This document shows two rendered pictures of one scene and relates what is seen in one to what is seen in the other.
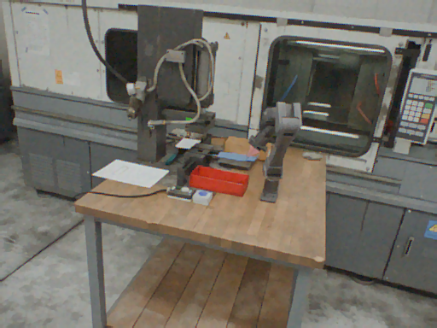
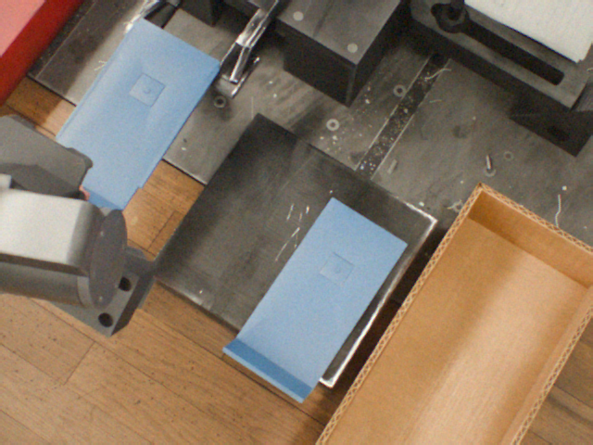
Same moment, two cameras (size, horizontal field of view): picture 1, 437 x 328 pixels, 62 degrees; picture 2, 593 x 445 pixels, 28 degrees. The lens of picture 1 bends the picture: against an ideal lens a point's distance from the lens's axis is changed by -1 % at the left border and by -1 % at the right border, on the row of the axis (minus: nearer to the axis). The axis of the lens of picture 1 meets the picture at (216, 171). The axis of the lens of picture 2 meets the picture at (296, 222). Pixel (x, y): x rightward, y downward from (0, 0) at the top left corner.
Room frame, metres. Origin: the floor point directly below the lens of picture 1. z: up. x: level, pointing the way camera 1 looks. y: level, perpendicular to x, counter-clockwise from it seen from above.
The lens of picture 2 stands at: (1.92, -0.37, 1.79)
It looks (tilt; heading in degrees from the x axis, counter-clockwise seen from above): 72 degrees down; 104
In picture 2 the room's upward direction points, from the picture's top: 5 degrees clockwise
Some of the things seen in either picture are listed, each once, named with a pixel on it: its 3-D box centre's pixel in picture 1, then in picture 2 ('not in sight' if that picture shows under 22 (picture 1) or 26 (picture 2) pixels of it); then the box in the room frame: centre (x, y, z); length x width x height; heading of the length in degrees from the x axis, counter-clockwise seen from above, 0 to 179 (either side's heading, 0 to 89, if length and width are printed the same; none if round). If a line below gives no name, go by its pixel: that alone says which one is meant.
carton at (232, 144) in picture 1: (247, 149); (461, 375); (2.01, -0.17, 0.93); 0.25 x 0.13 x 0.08; 76
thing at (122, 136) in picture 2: (234, 154); (124, 115); (1.71, -0.08, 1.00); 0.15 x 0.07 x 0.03; 79
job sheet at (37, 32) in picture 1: (36, 31); not in sight; (2.82, 1.41, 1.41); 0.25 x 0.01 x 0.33; 73
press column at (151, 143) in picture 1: (153, 86); not in sight; (1.83, 0.35, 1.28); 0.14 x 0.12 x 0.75; 166
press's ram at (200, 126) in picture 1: (188, 102); not in sight; (1.77, 0.17, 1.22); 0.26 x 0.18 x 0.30; 76
